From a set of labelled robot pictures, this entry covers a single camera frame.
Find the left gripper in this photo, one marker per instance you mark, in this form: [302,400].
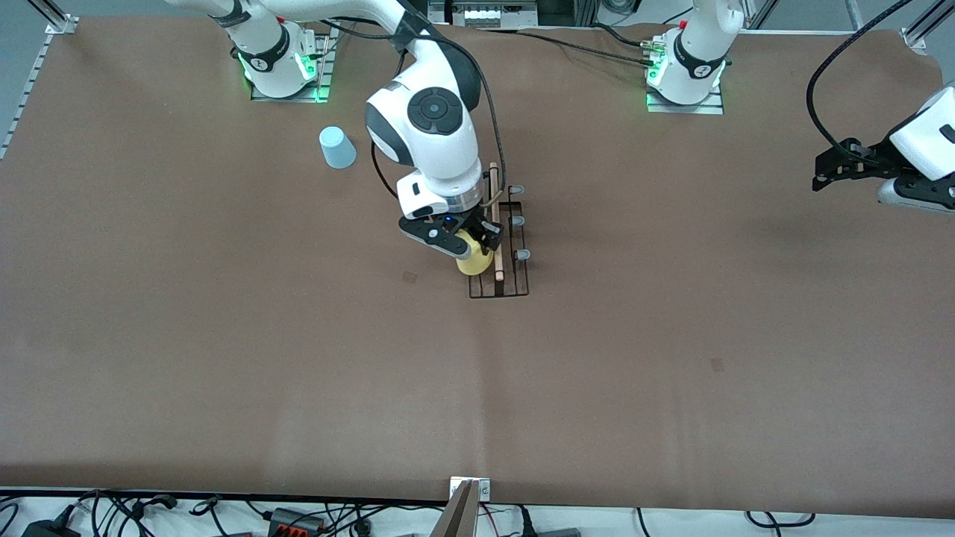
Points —
[874,159]

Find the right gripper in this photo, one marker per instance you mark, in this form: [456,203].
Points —
[475,224]

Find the yellow plastic cup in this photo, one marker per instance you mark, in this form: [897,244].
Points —
[474,262]

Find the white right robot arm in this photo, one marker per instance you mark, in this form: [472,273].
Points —
[433,142]

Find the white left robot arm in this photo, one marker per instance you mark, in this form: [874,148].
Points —
[697,45]

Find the light blue plastic cup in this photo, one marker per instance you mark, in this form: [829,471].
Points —
[338,148]

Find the grey control box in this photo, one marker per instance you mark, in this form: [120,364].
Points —
[481,13]

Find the grey power adapter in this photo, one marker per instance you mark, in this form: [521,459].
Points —
[558,532]

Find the black orange connector block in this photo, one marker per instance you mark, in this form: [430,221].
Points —
[295,520]

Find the black power adapter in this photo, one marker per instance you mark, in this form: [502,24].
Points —
[48,528]

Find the aluminium corner profile bracket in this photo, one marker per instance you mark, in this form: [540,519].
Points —
[61,24]
[916,39]

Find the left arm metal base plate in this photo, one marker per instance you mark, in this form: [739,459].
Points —
[686,109]

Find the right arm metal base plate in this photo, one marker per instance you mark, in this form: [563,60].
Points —
[323,67]

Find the aluminium camera mount profile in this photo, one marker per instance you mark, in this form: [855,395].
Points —
[461,514]

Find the aluminium table edge rail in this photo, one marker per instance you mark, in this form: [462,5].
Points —
[30,82]

